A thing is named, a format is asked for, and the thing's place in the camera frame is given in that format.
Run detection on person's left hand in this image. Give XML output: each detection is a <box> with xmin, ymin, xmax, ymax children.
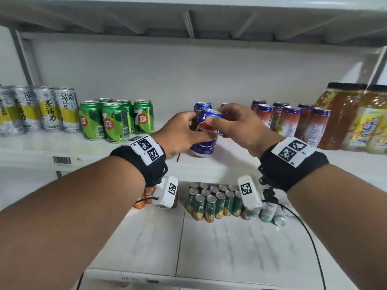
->
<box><xmin>150</xmin><ymin>111</ymin><xmax>214</xmax><ymax>159</ymax></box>

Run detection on person's right hand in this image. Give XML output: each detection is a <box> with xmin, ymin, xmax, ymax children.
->
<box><xmin>213</xmin><ymin>103</ymin><xmax>285</xmax><ymax>159</ymax></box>

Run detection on person's left forearm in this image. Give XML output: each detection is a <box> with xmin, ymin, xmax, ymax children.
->
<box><xmin>0</xmin><ymin>156</ymin><xmax>146</xmax><ymax>290</ymax></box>

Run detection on person's right forearm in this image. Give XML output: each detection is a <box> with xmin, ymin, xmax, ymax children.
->
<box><xmin>285</xmin><ymin>164</ymin><xmax>387</xmax><ymax>290</ymax></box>

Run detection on row of red tea cans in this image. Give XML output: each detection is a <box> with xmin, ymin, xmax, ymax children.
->
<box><xmin>250</xmin><ymin>100</ymin><xmax>331</xmax><ymax>148</ymax></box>

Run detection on group of green yellow cans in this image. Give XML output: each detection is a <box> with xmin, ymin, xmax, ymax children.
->
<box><xmin>186</xmin><ymin>182</ymin><xmax>246</xmax><ymax>223</ymax></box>

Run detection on orange snack packets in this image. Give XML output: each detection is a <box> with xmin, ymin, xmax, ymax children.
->
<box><xmin>133</xmin><ymin>187</ymin><xmax>156</xmax><ymax>210</ymax></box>

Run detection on white drink can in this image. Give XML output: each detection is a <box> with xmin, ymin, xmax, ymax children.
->
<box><xmin>273</xmin><ymin>205</ymin><xmax>288</xmax><ymax>227</ymax></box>
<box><xmin>260</xmin><ymin>202</ymin><xmax>277</xmax><ymax>223</ymax></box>

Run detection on amber tea bottle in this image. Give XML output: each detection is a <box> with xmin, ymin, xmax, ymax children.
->
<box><xmin>317</xmin><ymin>83</ymin><xmax>368</xmax><ymax>151</ymax></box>
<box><xmin>314</xmin><ymin>82</ymin><xmax>344</xmax><ymax>110</ymax></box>
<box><xmin>342</xmin><ymin>84</ymin><xmax>387</xmax><ymax>155</ymax></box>

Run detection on silver yellow tea can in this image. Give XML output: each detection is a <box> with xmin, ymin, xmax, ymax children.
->
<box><xmin>54</xmin><ymin>87</ymin><xmax>81</xmax><ymax>134</ymax></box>
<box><xmin>34</xmin><ymin>86</ymin><xmax>63</xmax><ymax>133</ymax></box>
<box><xmin>0</xmin><ymin>87</ymin><xmax>25</xmax><ymax>138</ymax></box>
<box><xmin>12</xmin><ymin>85</ymin><xmax>43</xmax><ymax>132</ymax></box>

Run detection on white metal shelf unit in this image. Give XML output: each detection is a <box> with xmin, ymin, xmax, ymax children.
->
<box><xmin>0</xmin><ymin>0</ymin><xmax>387</xmax><ymax>290</ymax></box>

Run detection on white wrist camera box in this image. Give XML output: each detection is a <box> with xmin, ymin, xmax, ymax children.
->
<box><xmin>237</xmin><ymin>175</ymin><xmax>264</xmax><ymax>210</ymax></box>
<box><xmin>152</xmin><ymin>176</ymin><xmax>179</xmax><ymax>209</ymax></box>

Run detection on black wrist strap with marker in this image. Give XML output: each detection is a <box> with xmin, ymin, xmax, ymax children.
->
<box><xmin>258</xmin><ymin>136</ymin><xmax>330</xmax><ymax>192</ymax></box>
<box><xmin>109</xmin><ymin>135</ymin><xmax>169</xmax><ymax>188</ymax></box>

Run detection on black cable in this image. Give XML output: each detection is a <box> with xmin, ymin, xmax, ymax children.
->
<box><xmin>262</xmin><ymin>188</ymin><xmax>328</xmax><ymax>290</ymax></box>

